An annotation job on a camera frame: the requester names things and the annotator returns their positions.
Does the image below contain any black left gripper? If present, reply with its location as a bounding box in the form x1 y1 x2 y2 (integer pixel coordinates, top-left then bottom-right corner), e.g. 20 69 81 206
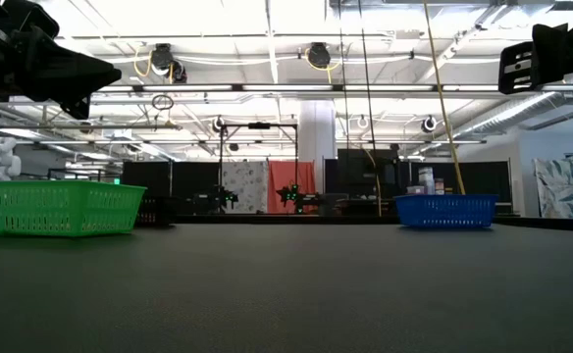
0 0 123 121

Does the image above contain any white robot figure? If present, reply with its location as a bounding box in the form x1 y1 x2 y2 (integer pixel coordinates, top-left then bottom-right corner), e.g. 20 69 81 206
0 135 23 182

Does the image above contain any green plastic basket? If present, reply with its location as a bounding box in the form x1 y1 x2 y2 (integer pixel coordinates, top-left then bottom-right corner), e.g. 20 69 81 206
0 179 147 239

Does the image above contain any black partition panel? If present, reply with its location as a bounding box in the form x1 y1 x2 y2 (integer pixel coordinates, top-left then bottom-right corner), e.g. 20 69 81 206
121 160 222 215
408 160 513 203

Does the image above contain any leaf patterned cloth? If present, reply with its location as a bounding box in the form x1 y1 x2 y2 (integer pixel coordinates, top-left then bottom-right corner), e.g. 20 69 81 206
532 155 573 220

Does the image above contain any black plastic basket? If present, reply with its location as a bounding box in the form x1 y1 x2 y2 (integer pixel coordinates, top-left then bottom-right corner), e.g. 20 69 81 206
134 194 178 227

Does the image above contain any white container stack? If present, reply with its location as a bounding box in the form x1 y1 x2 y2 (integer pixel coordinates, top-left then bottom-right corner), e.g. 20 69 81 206
406 165 447 196

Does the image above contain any blue plastic basket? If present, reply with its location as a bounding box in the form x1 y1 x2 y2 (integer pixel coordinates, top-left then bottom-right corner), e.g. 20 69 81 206
393 193 500 229

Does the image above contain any grey patterned cloth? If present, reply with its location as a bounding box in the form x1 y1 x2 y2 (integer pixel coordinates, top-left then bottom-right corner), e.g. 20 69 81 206
221 160 271 214

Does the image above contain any black equipment cabinet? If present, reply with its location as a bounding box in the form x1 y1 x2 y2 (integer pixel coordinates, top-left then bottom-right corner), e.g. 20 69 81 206
336 148 400 200

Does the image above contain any white square column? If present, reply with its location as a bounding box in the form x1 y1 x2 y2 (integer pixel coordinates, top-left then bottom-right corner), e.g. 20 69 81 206
298 100 338 195

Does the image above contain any orange cloth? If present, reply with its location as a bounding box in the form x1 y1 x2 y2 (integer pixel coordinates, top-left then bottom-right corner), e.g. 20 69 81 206
266 160 317 215

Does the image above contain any black table mat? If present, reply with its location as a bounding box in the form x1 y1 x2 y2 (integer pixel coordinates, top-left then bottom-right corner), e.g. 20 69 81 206
0 223 573 353

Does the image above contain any black hanging cable loop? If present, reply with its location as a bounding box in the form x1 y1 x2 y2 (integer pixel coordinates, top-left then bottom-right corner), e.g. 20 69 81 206
151 92 175 112

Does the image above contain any yellow extension cord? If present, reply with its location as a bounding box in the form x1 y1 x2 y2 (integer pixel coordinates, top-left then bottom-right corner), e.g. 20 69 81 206
422 0 467 195

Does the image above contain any black metal rig frame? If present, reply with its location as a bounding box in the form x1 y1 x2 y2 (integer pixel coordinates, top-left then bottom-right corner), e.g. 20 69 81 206
216 121 301 215

